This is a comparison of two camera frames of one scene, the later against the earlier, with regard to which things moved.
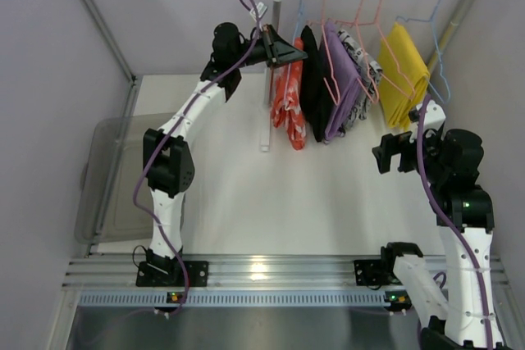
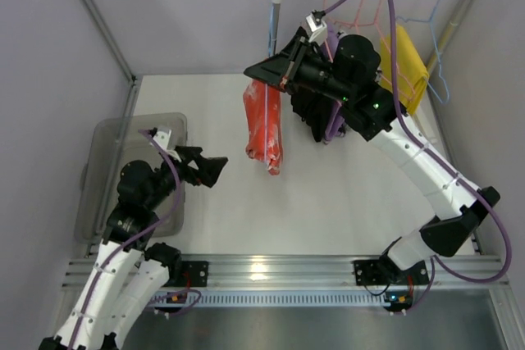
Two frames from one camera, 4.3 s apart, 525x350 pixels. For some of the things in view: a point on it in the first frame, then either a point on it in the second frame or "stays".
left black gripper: x=270 y=47 to x=189 y=166
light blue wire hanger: x=295 y=34 to x=271 y=39
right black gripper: x=386 y=153 to x=290 y=66
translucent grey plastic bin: x=113 y=205 stays
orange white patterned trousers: x=287 y=101 to x=263 y=105
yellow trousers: x=403 y=76 stays
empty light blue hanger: x=433 y=28 stays
